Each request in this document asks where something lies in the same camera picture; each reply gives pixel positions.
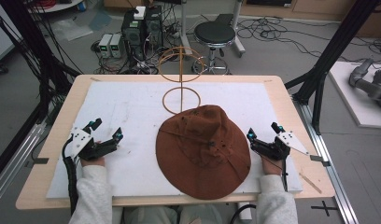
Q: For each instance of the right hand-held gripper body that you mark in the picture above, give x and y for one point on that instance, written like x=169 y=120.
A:
x=280 y=149

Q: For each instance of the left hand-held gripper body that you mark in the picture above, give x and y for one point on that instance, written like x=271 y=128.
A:
x=81 y=141

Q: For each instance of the brown brimmed hat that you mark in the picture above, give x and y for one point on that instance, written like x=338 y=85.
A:
x=204 y=155

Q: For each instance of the person's right hand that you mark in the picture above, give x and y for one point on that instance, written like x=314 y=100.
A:
x=272 y=167

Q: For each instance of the person's left hand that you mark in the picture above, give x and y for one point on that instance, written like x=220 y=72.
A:
x=92 y=162

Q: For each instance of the white foam board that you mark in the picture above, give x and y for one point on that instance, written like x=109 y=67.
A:
x=132 y=124

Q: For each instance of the thin wooden stick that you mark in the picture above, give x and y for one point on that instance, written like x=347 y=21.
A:
x=310 y=183

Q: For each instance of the white platform board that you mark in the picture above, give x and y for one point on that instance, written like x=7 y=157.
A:
x=344 y=90

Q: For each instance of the white power supply unit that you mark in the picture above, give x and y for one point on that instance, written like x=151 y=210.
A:
x=105 y=45
x=116 y=46

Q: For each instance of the person's legs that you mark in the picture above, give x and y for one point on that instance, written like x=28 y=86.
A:
x=166 y=215

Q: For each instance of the clear plastic sheet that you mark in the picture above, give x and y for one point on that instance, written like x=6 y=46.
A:
x=72 y=29

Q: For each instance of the black computer tower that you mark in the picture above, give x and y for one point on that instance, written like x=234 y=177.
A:
x=154 y=28
x=132 y=34

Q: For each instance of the black round stool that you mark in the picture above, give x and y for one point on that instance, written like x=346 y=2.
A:
x=214 y=32

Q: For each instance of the small white box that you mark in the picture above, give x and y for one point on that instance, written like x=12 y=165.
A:
x=140 y=12

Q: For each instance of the white round table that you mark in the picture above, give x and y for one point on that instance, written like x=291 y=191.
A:
x=58 y=5

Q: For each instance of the aluminium rail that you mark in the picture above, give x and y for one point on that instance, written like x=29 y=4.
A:
x=14 y=161
x=328 y=161

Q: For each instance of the black metal frame post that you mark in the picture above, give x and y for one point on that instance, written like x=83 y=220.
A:
x=331 y=53
x=33 y=46

